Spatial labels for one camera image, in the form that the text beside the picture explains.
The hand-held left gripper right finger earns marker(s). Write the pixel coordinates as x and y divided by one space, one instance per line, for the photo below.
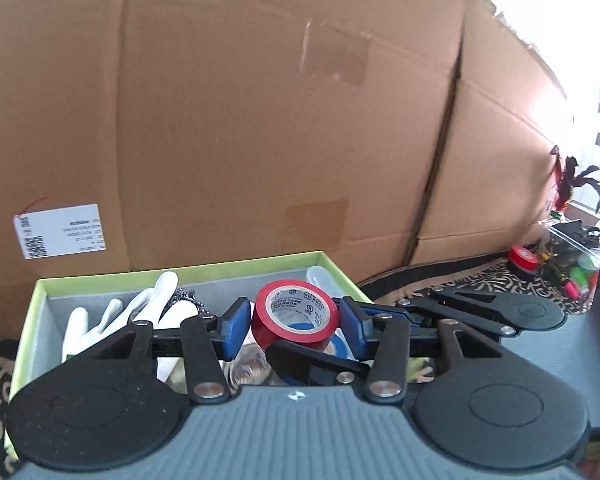
351 330

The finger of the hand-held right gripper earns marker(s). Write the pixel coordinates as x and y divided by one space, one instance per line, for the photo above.
305 360
460 305

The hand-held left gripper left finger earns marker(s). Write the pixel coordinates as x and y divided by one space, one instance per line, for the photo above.
237 327

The blue tape roll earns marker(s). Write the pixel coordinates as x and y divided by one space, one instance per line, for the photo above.
339 349

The clear plastic bag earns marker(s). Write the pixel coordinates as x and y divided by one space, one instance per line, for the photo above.
247 367

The clear plastic toothbrush case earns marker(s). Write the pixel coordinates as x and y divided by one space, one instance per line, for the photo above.
325 280

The steel wool scourer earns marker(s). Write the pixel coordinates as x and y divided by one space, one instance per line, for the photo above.
185 300

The white pink sock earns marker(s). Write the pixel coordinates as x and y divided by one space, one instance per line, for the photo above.
105 320

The lime green cardboard box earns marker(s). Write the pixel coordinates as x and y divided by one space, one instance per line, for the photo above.
55 305

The red black tape roll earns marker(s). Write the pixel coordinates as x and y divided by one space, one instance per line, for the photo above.
524 260

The clear plastic container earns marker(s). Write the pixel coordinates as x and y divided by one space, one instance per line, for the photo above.
572 265

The red black feather decoration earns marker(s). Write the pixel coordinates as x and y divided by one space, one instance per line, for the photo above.
572 180

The white shipping label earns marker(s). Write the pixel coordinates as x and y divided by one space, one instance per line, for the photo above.
60 230

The large brown cardboard box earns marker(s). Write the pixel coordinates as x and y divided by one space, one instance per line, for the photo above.
230 110

